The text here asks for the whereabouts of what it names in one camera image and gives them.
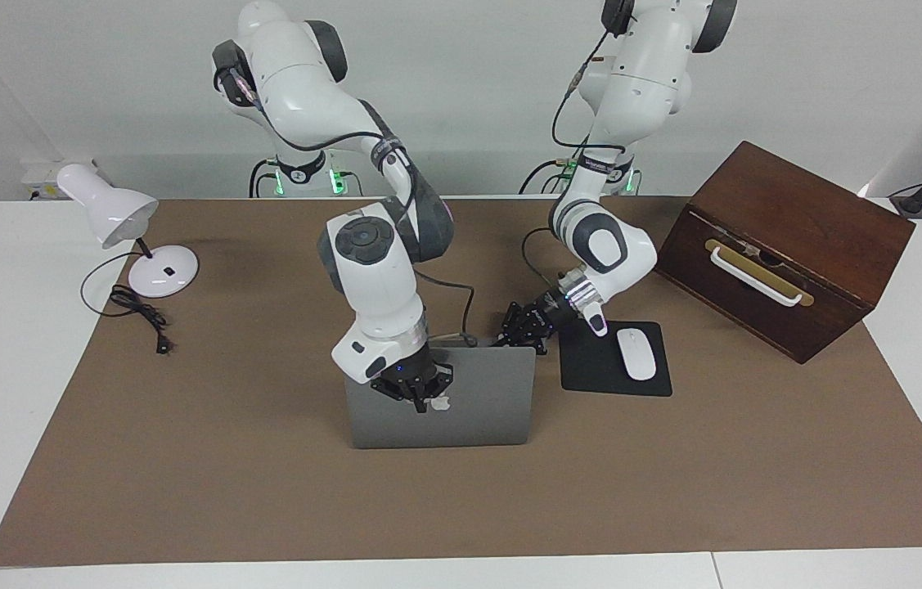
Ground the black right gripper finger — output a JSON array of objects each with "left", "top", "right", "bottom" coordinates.
[
  {"left": 426, "top": 364, "right": 455, "bottom": 402},
  {"left": 369, "top": 378, "right": 429, "bottom": 414}
]

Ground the silver grey laptop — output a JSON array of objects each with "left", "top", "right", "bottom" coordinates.
[{"left": 344, "top": 345, "right": 537, "bottom": 450}]

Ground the black mouse pad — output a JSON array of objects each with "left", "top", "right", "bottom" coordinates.
[{"left": 560, "top": 321, "right": 673, "bottom": 398}]

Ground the white computer mouse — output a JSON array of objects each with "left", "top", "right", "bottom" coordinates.
[{"left": 616, "top": 327, "right": 658, "bottom": 382}]

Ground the brown table mat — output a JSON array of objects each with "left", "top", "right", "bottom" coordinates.
[{"left": 0, "top": 196, "right": 922, "bottom": 568}]

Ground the dark brown wooden box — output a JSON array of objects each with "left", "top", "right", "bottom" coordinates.
[{"left": 654, "top": 141, "right": 916, "bottom": 365}]

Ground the white desk lamp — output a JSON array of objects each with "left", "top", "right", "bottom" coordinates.
[{"left": 56, "top": 163, "right": 200, "bottom": 299}]

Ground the white power strip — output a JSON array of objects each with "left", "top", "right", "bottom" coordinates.
[{"left": 21, "top": 158, "right": 114, "bottom": 201}]

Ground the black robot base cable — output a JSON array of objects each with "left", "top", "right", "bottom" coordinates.
[
  {"left": 519, "top": 160, "right": 564, "bottom": 195},
  {"left": 249, "top": 158, "right": 277, "bottom": 197}
]

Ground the white box handle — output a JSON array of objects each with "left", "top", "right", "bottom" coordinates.
[{"left": 710, "top": 246, "right": 803, "bottom": 308}]

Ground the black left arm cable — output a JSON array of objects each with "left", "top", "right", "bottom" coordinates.
[{"left": 521, "top": 31, "right": 629, "bottom": 291}]

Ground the brass handle plate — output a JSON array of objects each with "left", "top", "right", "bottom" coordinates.
[{"left": 704, "top": 239, "right": 815, "bottom": 308}]

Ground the black lamp power cable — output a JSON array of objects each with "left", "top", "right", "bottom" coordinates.
[{"left": 81, "top": 250, "right": 173, "bottom": 356}]

